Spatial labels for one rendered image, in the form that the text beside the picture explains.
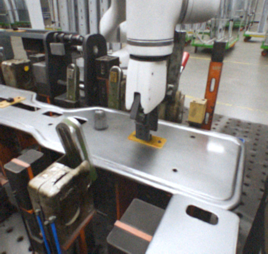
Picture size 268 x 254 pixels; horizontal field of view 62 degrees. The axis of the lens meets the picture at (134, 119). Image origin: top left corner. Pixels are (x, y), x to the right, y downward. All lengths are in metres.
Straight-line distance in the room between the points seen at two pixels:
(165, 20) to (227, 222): 0.32
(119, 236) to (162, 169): 0.14
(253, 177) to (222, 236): 0.62
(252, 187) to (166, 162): 0.52
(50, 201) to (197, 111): 0.37
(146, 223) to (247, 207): 0.52
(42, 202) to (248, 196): 0.68
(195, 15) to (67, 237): 0.41
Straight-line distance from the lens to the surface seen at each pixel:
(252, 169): 1.00
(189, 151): 0.48
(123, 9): 0.96
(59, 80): 0.87
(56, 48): 0.79
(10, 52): 1.33
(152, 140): 0.49
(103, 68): 0.73
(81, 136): 0.35
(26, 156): 0.52
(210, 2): 0.41
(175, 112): 0.60
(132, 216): 0.37
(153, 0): 0.38
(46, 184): 0.35
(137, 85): 0.40
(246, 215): 0.81
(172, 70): 0.58
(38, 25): 4.74
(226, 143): 0.53
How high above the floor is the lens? 1.27
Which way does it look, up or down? 28 degrees down
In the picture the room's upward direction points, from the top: straight up
